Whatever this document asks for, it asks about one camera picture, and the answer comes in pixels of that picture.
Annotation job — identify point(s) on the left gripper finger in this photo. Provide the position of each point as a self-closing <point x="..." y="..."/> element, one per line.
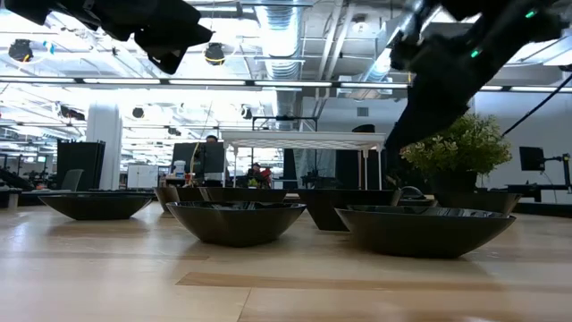
<point x="170" y="60"/>
<point x="179" y="38"/>

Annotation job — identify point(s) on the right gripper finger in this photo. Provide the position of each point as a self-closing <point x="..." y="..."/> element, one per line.
<point x="424" y="116"/>

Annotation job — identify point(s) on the black glossy leaf mini plate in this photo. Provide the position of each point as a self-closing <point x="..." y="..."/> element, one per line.
<point x="418" y="202"/>
<point x="424" y="237"/>
<point x="96" y="206"/>
<point x="236" y="228"/>

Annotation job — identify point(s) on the background black robot arm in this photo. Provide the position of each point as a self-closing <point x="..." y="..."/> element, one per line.
<point x="313" y="179"/>

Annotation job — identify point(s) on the black monitor on arm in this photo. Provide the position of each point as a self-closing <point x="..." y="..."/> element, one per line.
<point x="532" y="158"/>

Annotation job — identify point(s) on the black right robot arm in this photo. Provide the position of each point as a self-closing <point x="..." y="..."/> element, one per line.
<point x="514" y="13"/>

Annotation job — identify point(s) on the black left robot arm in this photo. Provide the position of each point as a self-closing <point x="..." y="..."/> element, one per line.
<point x="44" y="9"/>

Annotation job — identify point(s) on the black yellow-ringed ceiling speaker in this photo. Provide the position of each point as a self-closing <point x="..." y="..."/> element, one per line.
<point x="214" y="53"/>

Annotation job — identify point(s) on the green potted plant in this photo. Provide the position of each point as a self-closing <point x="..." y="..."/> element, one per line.
<point x="456" y="152"/>

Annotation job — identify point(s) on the black partition panel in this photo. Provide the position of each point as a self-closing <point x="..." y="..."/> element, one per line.
<point x="348" y="170"/>

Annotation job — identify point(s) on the black computer monitor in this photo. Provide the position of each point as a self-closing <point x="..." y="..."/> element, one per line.
<point x="214" y="158"/>

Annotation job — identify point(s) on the white building pillar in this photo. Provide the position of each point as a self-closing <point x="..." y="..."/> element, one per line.
<point x="103" y="147"/>

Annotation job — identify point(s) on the white plastic jug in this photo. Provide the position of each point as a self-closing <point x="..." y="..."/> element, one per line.
<point x="179" y="170"/>

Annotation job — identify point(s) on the white low cabinet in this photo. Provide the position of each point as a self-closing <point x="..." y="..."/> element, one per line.
<point x="143" y="176"/>

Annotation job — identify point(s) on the black tall cabinet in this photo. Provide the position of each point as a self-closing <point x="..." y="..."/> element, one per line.
<point x="91" y="163"/>

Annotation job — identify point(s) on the black background desk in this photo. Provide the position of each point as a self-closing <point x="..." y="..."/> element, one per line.
<point x="536" y="190"/>

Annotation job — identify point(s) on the grey office chair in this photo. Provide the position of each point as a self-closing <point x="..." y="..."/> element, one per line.
<point x="73" y="181"/>

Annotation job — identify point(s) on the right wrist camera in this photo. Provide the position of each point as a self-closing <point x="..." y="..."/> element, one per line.
<point x="404" y="53"/>

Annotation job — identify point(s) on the grey wall vent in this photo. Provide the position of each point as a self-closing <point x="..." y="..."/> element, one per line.
<point x="363" y="112"/>

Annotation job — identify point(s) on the slanted silver ventilation duct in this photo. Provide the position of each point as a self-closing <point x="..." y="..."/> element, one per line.
<point x="411" y="22"/>

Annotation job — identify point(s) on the large silver ventilation duct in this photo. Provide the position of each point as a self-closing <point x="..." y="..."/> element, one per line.
<point x="281" y="27"/>

